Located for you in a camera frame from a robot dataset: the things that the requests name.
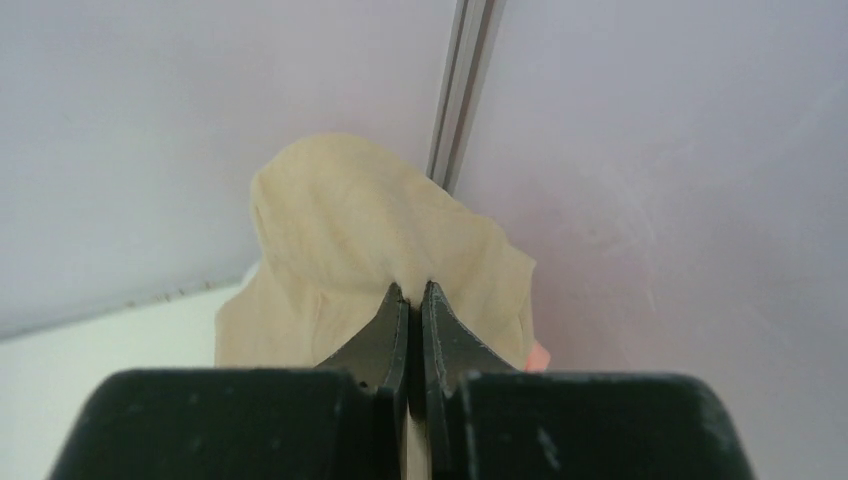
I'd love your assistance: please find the beige t shirt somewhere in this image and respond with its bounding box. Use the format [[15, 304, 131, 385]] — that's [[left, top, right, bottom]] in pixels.
[[215, 133, 537, 369]]

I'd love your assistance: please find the right corner aluminium post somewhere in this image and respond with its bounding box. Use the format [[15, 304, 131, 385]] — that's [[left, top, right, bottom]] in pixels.
[[426, 0, 504, 193]]

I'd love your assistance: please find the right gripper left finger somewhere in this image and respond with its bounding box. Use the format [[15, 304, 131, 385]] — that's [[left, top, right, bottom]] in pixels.
[[318, 283, 410, 479]]

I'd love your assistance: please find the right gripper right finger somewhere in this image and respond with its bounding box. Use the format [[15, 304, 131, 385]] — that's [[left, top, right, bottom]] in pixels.
[[421, 281, 515, 479]]

